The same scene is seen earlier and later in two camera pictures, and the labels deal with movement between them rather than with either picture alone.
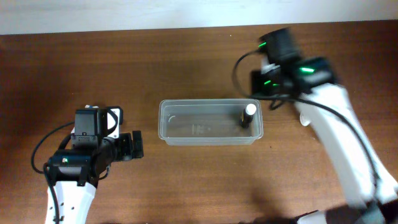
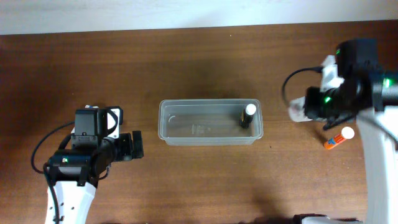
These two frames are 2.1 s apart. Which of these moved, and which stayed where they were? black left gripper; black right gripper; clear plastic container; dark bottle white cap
Moved: black right gripper
Stayed: dark bottle white cap; clear plastic container; black left gripper
